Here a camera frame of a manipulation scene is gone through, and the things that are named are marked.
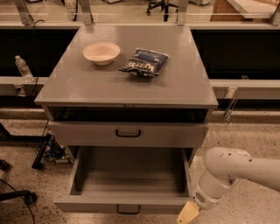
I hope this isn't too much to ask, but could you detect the grey drawer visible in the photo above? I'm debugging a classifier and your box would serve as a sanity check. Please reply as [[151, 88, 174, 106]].
[[54, 146, 193, 215], [49, 122, 208, 148]]

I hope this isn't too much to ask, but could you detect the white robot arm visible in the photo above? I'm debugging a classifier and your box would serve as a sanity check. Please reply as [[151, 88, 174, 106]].
[[177, 147, 280, 224]]

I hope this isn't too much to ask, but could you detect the grey top drawer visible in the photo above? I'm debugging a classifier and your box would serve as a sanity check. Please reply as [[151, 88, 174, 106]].
[[49, 122, 208, 148]]

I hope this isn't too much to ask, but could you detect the grey metal drawer cabinet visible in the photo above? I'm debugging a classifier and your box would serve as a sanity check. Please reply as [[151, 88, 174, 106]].
[[34, 24, 219, 167]]

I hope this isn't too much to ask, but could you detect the electronics pile under cabinet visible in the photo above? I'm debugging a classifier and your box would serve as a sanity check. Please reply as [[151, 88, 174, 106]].
[[31, 134, 70, 170]]

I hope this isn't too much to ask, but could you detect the blue chip bag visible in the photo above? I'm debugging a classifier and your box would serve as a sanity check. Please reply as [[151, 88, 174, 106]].
[[119, 48, 169, 78]]

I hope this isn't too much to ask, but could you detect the black stand base left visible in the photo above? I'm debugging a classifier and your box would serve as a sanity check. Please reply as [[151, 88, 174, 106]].
[[0, 190, 37, 205]]

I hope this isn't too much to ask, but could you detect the white paper bowl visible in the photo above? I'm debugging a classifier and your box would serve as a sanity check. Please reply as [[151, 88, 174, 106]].
[[83, 42, 121, 66]]

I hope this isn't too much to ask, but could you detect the wooden box top right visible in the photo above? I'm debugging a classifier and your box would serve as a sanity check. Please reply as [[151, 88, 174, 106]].
[[211, 0, 277, 21]]

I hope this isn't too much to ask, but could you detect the black office chair base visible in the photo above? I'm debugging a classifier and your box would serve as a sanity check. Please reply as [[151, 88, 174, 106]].
[[146, 0, 179, 22]]

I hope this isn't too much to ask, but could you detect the clear plastic water bottle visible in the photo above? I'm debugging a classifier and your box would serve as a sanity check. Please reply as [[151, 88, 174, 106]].
[[15, 55, 35, 83]]

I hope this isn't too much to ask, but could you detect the metal bracket right rail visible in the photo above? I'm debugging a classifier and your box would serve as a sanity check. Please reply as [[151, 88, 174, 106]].
[[224, 87, 238, 124]]

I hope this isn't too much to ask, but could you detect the black cable on floor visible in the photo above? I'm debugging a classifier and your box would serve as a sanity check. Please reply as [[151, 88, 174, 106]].
[[0, 178, 37, 224]]

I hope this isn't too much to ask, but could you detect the black cable on rail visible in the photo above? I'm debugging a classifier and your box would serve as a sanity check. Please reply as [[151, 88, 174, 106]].
[[26, 19, 46, 97]]

